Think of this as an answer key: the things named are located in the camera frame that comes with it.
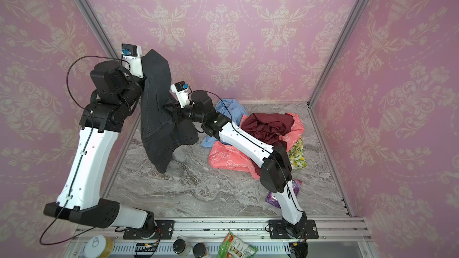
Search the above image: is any black cloth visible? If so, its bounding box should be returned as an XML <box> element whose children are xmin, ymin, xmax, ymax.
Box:
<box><xmin>141</xmin><ymin>49</ymin><xmax>199</xmax><ymax>173</ymax></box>

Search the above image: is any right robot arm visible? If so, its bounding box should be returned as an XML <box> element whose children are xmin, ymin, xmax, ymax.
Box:
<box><xmin>170</xmin><ymin>84</ymin><xmax>307</xmax><ymax>240</ymax></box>

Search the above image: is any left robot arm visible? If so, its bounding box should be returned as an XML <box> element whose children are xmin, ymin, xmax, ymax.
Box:
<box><xmin>44</xmin><ymin>56</ymin><xmax>158</xmax><ymax>239</ymax></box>

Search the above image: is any light blue cloth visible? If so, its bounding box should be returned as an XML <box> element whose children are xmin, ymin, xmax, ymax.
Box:
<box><xmin>200</xmin><ymin>99</ymin><xmax>248</xmax><ymax>148</ymax></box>

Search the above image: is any pink printed cloth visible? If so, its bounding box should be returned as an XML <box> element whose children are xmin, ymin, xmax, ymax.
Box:
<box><xmin>208</xmin><ymin>112</ymin><xmax>305</xmax><ymax>179</ymax></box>

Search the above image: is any maroon cloth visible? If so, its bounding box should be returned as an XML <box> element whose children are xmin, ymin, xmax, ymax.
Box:
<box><xmin>239</xmin><ymin>112</ymin><xmax>295</xmax><ymax>176</ymax></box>

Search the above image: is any green yellow floral cloth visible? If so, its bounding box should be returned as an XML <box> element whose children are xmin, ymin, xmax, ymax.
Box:
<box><xmin>288</xmin><ymin>137</ymin><xmax>307</xmax><ymax>170</ymax></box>

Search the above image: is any purple Fox's candy bag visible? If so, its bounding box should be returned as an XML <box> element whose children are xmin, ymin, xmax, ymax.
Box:
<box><xmin>265</xmin><ymin>178</ymin><xmax>303</xmax><ymax>209</ymax></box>

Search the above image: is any black round cap left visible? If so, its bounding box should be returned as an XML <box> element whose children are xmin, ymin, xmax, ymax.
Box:
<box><xmin>173</xmin><ymin>238</ymin><xmax>191</xmax><ymax>256</ymax></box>

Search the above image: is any black round cap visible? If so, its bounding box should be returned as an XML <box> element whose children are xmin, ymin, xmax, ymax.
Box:
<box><xmin>193</xmin><ymin>242</ymin><xmax>209</xmax><ymax>258</ymax></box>
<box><xmin>173</xmin><ymin>238</ymin><xmax>191</xmax><ymax>256</ymax></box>

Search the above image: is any black round cap right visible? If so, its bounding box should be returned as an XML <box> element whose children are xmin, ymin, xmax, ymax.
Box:
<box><xmin>193</xmin><ymin>242</ymin><xmax>209</xmax><ymax>258</ymax></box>

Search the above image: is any green snack packet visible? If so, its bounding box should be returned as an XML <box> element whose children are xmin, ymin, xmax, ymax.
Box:
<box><xmin>216</xmin><ymin>232</ymin><xmax>258</xmax><ymax>258</ymax></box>

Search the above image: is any white lidded jar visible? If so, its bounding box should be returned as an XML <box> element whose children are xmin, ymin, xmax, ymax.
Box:
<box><xmin>83</xmin><ymin>235</ymin><xmax>115</xmax><ymax>258</ymax></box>

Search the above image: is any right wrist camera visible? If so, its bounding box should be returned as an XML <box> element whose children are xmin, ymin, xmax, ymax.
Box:
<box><xmin>170</xmin><ymin>81</ymin><xmax>190</xmax><ymax>108</ymax></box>

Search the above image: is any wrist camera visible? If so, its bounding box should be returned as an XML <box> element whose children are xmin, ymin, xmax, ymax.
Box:
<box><xmin>121</xmin><ymin>44</ymin><xmax>143</xmax><ymax>78</ymax></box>
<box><xmin>170</xmin><ymin>81</ymin><xmax>190</xmax><ymax>108</ymax></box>

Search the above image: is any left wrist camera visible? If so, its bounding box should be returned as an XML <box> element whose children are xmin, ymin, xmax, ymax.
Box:
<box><xmin>121</xmin><ymin>44</ymin><xmax>143</xmax><ymax>78</ymax></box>

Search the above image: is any aluminium corner post left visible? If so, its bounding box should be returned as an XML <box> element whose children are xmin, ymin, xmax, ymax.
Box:
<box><xmin>57</xmin><ymin>0</ymin><xmax>145</xmax><ymax>108</ymax></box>

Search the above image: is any aluminium corner post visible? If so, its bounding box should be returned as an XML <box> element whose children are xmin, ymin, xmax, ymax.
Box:
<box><xmin>308</xmin><ymin>0</ymin><xmax>369</xmax><ymax>109</ymax></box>
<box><xmin>57</xmin><ymin>0</ymin><xmax>145</xmax><ymax>108</ymax></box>

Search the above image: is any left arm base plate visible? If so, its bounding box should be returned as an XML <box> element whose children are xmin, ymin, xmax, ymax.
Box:
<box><xmin>123</xmin><ymin>220</ymin><xmax>175</xmax><ymax>241</ymax></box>

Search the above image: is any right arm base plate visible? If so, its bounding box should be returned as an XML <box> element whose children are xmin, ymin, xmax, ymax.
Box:
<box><xmin>268</xmin><ymin>218</ymin><xmax>319</xmax><ymax>240</ymax></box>

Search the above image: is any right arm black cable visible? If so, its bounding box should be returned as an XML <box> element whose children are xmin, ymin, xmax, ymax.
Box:
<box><xmin>188</xmin><ymin>90</ymin><xmax>306</xmax><ymax>214</ymax></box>

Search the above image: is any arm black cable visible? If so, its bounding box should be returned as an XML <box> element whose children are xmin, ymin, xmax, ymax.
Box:
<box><xmin>188</xmin><ymin>90</ymin><xmax>306</xmax><ymax>214</ymax></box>
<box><xmin>38</xmin><ymin>55</ymin><xmax>131</xmax><ymax>246</ymax></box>

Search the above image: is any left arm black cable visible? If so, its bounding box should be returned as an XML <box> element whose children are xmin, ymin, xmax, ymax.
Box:
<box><xmin>38</xmin><ymin>55</ymin><xmax>131</xmax><ymax>246</ymax></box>

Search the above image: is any aluminium front rail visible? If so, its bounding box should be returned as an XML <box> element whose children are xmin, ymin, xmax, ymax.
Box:
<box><xmin>64</xmin><ymin>217</ymin><xmax>377</xmax><ymax>258</ymax></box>

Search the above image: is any aluminium corner post right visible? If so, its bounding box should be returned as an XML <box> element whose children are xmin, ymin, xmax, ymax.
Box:
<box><xmin>308</xmin><ymin>0</ymin><xmax>369</xmax><ymax>109</ymax></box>

